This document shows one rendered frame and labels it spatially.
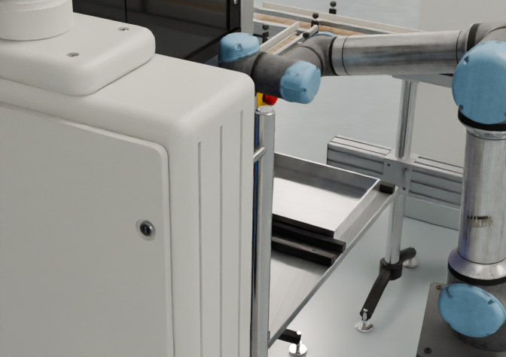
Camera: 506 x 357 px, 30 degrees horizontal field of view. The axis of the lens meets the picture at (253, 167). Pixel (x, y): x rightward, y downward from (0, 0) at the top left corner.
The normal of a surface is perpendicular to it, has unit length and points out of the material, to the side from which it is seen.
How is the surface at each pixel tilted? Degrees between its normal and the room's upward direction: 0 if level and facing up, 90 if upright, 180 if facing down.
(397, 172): 90
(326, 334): 0
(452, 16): 90
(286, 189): 0
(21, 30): 90
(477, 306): 97
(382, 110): 0
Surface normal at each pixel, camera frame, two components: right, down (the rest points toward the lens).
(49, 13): 0.63, 0.37
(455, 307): -0.48, 0.52
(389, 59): -0.50, 0.33
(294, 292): 0.02, -0.88
